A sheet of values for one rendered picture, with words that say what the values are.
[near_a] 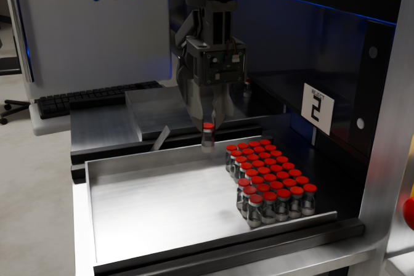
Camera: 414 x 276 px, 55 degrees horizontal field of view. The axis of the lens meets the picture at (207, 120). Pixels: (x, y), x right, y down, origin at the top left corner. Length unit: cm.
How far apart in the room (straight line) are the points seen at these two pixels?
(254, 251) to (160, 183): 23
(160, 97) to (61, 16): 44
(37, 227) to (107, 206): 151
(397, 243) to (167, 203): 34
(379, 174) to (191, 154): 35
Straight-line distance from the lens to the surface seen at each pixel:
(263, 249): 55
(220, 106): 63
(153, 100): 107
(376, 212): 60
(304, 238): 58
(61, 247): 200
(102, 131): 92
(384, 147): 56
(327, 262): 58
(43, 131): 119
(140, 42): 140
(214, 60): 53
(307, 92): 69
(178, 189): 69
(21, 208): 232
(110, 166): 74
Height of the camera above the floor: 127
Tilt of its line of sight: 24 degrees down
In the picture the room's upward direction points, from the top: straight up
